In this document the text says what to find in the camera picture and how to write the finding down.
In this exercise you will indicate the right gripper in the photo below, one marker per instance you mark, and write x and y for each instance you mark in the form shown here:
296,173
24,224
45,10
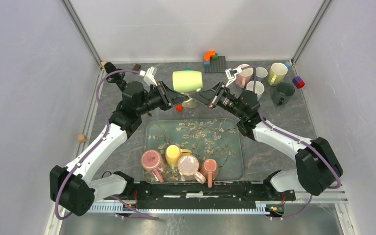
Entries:
208,97

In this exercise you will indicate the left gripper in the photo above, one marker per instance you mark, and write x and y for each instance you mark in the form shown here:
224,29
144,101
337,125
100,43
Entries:
171,94

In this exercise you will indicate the light green mug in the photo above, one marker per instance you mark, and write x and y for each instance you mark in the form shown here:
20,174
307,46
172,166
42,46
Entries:
187,81

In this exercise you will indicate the cream and green mug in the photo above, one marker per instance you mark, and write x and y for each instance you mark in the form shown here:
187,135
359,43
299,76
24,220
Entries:
190,104

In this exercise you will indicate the light pink hexagonal mug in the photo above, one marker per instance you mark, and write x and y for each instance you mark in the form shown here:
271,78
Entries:
245,76

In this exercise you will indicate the light blue mug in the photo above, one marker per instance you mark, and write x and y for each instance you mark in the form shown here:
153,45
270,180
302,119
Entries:
256,87

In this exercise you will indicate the blue-grey square mug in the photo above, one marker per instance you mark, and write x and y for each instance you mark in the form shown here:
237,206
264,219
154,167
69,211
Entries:
261,74

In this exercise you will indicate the pale pink mug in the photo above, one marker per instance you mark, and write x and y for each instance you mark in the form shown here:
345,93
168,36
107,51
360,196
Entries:
188,167

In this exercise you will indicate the coral mug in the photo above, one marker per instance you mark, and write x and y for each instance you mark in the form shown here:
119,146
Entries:
210,170

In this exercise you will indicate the yellow-green hexagonal mug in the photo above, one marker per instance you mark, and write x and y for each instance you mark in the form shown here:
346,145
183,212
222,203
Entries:
277,73

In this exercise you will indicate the dark teal mug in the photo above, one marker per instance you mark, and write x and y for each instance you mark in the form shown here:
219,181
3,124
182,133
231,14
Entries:
282,93

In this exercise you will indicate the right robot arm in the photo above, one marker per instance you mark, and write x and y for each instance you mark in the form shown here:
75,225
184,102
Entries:
317,167

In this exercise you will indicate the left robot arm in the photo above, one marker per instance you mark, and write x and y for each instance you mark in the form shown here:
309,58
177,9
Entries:
73,186

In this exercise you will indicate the yellow mug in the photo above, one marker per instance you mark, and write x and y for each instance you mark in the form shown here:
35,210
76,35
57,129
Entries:
173,153

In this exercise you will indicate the red-pink mug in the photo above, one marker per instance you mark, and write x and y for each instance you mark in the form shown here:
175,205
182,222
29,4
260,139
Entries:
151,161

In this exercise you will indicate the red cube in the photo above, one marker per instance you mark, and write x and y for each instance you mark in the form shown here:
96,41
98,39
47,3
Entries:
179,108

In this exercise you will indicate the grey lego baseplate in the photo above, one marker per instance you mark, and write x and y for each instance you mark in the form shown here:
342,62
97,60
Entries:
215,66

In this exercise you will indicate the orange curved block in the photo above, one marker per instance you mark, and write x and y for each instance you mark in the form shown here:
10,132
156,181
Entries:
209,55

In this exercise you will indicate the floral teal tray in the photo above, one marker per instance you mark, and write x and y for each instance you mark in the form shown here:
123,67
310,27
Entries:
216,139

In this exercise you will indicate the brown block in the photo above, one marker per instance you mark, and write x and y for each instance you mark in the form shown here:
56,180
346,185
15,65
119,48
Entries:
137,67

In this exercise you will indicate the black microphone tripod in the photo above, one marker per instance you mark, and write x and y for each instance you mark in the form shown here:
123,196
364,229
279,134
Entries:
117,78

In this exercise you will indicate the purple and red block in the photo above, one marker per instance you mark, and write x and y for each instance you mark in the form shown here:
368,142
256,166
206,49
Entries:
298,82

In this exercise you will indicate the tan cube at left edge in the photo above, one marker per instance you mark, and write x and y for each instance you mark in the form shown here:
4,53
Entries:
82,138

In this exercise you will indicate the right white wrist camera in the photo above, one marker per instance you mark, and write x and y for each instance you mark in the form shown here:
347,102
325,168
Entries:
231,74

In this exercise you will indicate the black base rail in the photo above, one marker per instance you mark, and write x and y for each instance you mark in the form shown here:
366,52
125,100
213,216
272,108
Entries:
222,195

